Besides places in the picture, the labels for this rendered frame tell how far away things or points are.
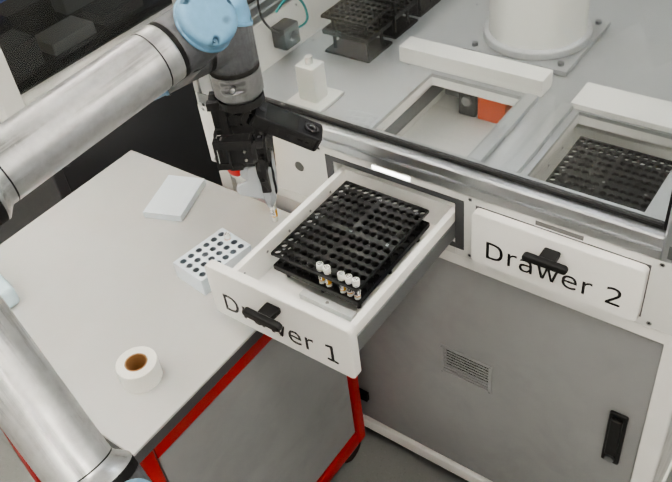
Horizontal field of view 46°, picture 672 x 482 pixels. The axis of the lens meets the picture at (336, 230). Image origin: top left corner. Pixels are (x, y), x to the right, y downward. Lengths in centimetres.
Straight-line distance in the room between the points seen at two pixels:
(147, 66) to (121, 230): 80
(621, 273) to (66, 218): 112
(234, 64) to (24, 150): 38
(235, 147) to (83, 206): 65
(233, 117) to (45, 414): 51
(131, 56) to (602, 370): 98
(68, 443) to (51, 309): 62
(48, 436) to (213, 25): 51
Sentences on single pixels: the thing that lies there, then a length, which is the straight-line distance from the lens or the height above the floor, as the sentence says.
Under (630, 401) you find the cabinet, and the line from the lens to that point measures 154.
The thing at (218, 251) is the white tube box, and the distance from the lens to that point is 153.
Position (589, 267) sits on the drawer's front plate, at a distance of 131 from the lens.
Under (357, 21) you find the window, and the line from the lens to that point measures 132.
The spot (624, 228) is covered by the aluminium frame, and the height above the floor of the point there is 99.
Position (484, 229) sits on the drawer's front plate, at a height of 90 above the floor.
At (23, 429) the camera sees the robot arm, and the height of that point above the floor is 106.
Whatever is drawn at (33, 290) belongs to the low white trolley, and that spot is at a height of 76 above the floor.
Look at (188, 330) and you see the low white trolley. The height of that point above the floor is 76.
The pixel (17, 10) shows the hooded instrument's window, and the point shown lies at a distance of 181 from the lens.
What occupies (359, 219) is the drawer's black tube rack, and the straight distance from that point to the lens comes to 139.
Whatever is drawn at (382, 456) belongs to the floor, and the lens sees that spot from 214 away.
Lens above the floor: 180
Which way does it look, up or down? 41 degrees down
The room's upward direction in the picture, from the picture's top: 8 degrees counter-clockwise
